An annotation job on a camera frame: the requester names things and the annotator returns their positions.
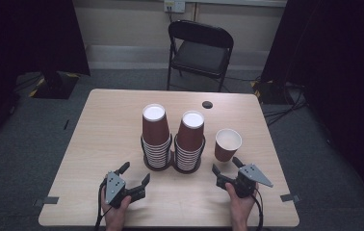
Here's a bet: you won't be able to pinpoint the person's right hand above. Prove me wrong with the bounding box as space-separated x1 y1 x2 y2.
224 182 261 231

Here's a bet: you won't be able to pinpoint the single brown paper cup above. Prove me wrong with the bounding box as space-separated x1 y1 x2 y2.
214 128 244 163

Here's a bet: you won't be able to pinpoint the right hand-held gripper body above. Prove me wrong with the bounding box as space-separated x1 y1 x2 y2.
233 163 274 199

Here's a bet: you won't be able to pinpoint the black stand base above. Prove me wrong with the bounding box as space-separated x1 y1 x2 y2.
28 70 80 100
250 79 288 106

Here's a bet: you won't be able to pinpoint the white wall socket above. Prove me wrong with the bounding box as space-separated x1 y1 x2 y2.
164 0 187 14

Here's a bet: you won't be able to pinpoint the black floor cables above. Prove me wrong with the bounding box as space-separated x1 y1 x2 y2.
262 82 309 127

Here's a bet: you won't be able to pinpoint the left hand-held gripper cable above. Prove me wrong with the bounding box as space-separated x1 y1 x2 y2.
93 179 112 231

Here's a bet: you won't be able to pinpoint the black curtain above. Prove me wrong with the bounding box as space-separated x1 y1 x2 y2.
0 0 91 152
259 0 364 215

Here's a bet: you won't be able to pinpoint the grey tape strip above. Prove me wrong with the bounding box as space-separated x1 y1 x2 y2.
279 193 301 203
33 195 60 207

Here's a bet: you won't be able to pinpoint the person's left hand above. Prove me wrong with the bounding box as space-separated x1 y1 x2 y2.
100 188 133 231

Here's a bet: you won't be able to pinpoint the stack of brown paper cups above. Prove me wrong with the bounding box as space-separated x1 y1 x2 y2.
140 103 173 170
173 110 206 172

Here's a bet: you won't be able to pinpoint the black folding chair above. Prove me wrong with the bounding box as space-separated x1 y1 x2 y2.
166 19 235 93

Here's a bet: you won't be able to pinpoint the hand-held gripper cable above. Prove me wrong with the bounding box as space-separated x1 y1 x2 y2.
93 179 112 231
251 189 265 231

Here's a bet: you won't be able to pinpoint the right hand-held gripper cable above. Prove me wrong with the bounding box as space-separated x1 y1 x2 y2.
251 189 265 231

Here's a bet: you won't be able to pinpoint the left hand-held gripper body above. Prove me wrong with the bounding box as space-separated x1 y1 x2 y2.
103 170 132 210

